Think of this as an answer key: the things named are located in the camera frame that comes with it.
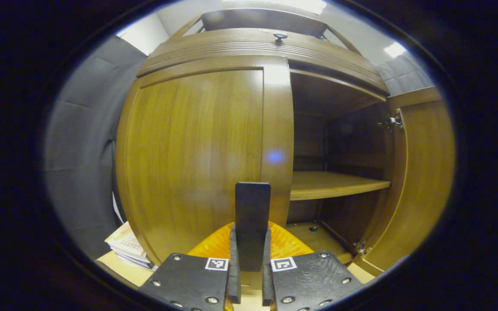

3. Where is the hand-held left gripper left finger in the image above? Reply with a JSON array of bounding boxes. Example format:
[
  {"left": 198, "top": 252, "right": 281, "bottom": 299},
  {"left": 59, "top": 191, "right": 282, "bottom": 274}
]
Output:
[{"left": 138, "top": 222, "right": 242, "bottom": 311}]

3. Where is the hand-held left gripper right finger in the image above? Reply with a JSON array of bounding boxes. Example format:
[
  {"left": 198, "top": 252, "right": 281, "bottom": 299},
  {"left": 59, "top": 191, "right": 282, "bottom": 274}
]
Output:
[{"left": 261, "top": 222, "right": 364, "bottom": 311}]

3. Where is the wooden double-door shoe cabinet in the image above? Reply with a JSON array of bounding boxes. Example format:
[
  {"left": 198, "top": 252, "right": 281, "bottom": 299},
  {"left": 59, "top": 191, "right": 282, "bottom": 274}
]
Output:
[{"left": 115, "top": 8, "right": 456, "bottom": 277}]

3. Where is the thin white book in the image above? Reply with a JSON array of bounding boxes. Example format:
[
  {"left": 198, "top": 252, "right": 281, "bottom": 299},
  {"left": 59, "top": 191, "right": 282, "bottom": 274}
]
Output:
[{"left": 113, "top": 251, "right": 158, "bottom": 270}]

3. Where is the white orange cover book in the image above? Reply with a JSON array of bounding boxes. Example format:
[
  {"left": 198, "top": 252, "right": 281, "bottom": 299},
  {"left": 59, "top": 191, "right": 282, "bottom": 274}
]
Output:
[{"left": 104, "top": 222, "right": 146, "bottom": 260}]

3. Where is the small ceiling spotlight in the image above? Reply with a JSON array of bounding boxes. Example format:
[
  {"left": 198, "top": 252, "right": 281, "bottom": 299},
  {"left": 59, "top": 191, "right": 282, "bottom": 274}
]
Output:
[{"left": 384, "top": 42, "right": 406, "bottom": 58}]

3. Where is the large ceiling light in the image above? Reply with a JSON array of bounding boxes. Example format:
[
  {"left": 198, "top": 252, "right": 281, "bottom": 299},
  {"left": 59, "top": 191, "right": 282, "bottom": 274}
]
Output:
[{"left": 223, "top": 0, "right": 327, "bottom": 14}]

